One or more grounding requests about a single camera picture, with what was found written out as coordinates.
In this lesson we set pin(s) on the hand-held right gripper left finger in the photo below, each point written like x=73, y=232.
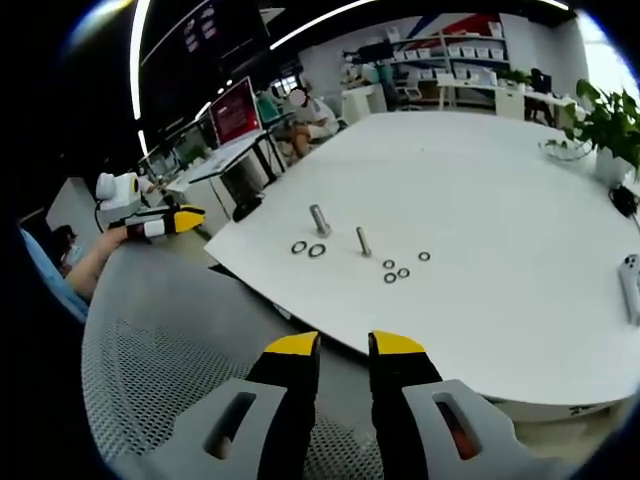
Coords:
x=280, y=400

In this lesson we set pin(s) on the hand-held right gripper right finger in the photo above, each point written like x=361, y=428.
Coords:
x=400, y=395

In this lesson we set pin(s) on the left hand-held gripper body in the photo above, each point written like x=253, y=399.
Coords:
x=117, y=197

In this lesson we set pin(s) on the large metal washer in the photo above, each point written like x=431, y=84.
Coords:
x=310, y=251
x=294, y=247

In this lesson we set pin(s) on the small metal washer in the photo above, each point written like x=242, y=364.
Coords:
x=420, y=256
x=385, y=278
x=385, y=264
x=399, y=273

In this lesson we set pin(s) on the thick threaded metal stud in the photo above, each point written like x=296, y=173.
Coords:
x=318, y=219

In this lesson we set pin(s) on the thin threaded metal stud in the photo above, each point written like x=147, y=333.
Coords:
x=362, y=242

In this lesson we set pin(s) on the white office desk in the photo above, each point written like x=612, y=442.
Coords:
x=225, y=157

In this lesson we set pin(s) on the person's blue sleeve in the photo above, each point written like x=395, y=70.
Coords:
x=52, y=272

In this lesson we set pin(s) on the red screen monitor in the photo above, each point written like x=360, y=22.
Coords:
x=235, y=112

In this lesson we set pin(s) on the grey mesh chair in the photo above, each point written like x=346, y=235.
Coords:
x=165, y=350

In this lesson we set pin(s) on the long ceiling light strip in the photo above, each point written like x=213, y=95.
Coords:
x=136, y=60
x=310, y=27

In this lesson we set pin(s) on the dark hanging screen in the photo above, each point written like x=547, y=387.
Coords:
x=200, y=27

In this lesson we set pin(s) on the white cabinet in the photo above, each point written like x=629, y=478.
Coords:
x=362, y=102

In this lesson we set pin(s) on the white controller device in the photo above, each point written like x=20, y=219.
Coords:
x=630, y=285

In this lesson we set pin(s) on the clear glass dish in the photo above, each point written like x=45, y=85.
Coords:
x=565, y=152

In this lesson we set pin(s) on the white storage shelf with bins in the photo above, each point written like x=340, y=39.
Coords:
x=450, y=55

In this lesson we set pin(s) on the white side table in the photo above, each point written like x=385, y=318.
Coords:
x=480, y=92

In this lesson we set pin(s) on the green plant in white pot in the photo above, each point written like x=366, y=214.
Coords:
x=612, y=125

